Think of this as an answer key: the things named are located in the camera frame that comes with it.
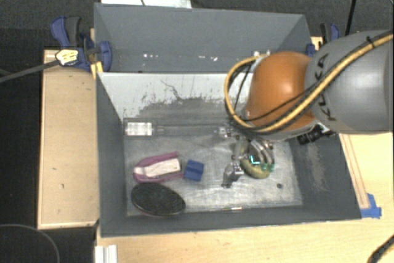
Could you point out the grey metal bin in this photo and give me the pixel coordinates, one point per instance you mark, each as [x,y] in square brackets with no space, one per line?
[200,40]

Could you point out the black oval disc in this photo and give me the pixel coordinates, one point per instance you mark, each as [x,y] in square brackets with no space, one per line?
[157,199]

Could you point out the olive green round sponge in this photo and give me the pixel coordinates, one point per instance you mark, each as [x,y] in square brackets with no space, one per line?
[257,173]

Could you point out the blue small block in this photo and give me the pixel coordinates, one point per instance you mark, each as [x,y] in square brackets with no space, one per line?
[194,170]

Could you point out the pale wood board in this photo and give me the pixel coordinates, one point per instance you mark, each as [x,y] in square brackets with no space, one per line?
[67,138]

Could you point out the black cylinder on white bracket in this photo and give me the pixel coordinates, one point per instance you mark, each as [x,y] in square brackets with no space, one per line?
[311,135]

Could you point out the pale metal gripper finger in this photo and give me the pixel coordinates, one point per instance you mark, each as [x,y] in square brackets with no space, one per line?
[231,175]
[237,149]

